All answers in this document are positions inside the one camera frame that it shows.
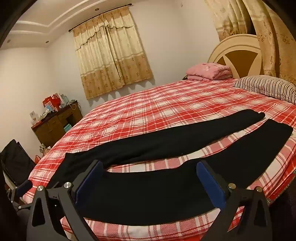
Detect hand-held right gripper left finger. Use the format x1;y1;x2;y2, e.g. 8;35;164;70
26;160;104;241

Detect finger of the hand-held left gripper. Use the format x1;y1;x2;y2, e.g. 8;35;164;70
8;179;33;202

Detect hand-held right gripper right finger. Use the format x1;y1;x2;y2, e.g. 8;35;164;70
196;160;273;241

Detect black pants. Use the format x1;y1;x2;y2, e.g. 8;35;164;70
45;109;294;226

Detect brown wooden desk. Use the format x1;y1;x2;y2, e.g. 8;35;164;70
31;101;83;147

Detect red plaid bed blanket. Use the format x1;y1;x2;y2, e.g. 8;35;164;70
22;79;296;241

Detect striped pillow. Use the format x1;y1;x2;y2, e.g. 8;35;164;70
233;75;296;105

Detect folded pink quilt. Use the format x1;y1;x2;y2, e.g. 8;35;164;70
186;62;233;81

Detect beige patterned window curtain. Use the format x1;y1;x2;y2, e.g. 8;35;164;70
73;6;153;100

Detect cream round headboard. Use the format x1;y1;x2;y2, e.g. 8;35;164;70
207;34;264;78

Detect long beige patterned curtain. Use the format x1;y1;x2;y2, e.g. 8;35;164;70
205;0;296;87

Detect dark curtain rod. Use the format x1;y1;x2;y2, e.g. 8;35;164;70
69;3;133;33

